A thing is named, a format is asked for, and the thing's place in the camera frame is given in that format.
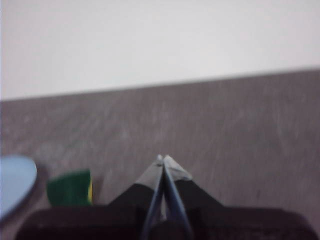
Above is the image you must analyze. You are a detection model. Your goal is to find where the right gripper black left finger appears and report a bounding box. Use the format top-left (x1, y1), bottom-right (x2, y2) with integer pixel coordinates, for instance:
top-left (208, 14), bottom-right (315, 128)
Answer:
top-left (108, 154), bottom-right (165, 240)

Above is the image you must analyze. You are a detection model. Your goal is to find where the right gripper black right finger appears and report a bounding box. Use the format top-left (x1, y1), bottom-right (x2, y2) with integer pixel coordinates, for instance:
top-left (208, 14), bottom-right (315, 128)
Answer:
top-left (163, 154), bottom-right (225, 240)

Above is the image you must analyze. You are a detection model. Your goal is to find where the yellow sponge green scouring pad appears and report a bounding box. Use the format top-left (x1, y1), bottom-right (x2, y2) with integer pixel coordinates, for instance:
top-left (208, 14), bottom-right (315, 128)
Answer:
top-left (46, 169), bottom-right (95, 208)

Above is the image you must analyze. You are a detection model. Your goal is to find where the light blue round plate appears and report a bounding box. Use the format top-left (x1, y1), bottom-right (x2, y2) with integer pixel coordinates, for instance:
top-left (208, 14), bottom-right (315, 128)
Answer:
top-left (0, 154), bottom-right (38, 222)

